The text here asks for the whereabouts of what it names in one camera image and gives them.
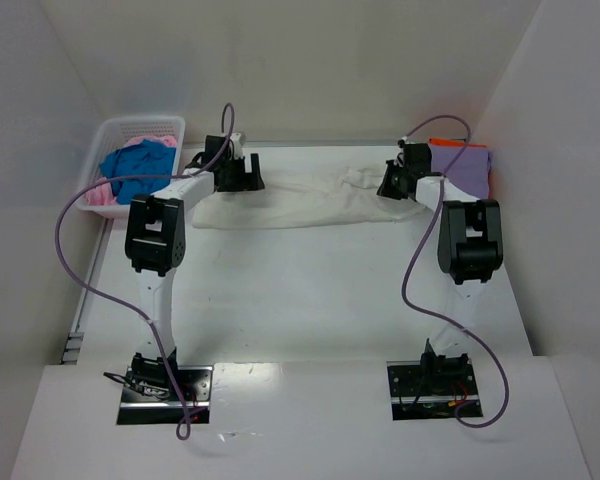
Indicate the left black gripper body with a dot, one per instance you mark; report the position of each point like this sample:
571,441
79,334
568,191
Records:
242,176

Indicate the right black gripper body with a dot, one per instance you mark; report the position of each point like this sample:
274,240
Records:
393,180

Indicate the white t shirt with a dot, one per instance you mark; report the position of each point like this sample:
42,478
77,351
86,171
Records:
294,200

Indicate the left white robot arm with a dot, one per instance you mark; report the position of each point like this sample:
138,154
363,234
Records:
156,244

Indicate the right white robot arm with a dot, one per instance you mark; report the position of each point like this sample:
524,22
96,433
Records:
469,246

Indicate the folded orange t shirt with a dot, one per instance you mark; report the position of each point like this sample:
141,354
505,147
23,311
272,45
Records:
441,142

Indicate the folded purple t shirt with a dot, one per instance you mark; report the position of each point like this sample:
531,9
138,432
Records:
469,173

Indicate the blue t shirt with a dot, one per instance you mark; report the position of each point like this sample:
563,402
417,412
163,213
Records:
149,162

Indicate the white plastic basket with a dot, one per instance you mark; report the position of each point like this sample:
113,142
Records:
112,135

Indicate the pink t shirt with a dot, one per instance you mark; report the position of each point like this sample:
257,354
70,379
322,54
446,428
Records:
102,195

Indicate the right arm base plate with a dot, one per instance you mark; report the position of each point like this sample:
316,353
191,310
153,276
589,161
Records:
435,397

